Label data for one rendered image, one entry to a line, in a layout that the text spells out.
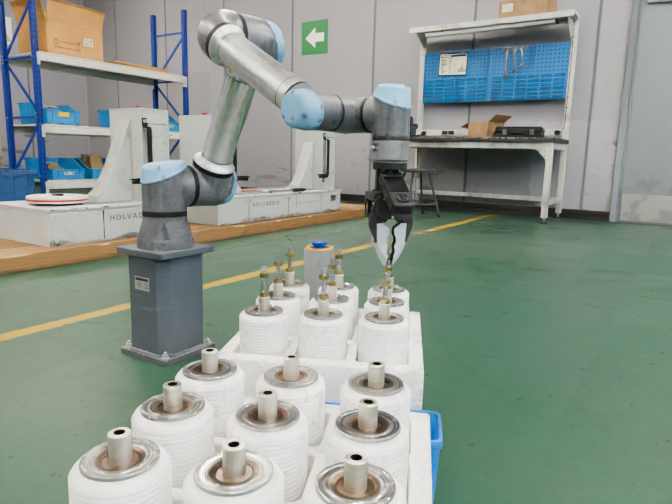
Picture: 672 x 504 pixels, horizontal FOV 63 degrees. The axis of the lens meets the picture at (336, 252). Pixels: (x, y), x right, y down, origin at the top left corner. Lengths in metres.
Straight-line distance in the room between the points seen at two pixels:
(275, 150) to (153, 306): 6.13
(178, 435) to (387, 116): 0.71
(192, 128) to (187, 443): 3.27
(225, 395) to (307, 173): 4.01
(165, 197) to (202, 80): 7.07
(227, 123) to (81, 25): 4.99
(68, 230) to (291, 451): 2.50
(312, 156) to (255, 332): 3.78
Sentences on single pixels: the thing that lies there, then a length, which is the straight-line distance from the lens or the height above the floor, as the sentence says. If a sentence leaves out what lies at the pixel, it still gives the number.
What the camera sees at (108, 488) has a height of 0.25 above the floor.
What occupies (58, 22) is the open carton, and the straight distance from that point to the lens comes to 6.28.
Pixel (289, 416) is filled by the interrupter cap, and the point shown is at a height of 0.25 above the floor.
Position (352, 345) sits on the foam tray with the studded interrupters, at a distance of 1.11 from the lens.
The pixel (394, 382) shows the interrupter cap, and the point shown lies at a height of 0.25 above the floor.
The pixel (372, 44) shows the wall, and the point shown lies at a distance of 6.84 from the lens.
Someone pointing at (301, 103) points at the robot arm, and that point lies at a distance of 1.06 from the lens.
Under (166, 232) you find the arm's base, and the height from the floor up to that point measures 0.35.
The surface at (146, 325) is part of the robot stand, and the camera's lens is 1.56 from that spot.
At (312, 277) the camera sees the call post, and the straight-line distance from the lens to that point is 1.44.
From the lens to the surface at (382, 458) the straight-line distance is 0.62.
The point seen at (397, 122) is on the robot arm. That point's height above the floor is 0.62.
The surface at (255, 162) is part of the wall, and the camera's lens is 7.76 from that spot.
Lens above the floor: 0.56
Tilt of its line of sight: 10 degrees down
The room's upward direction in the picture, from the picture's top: 1 degrees clockwise
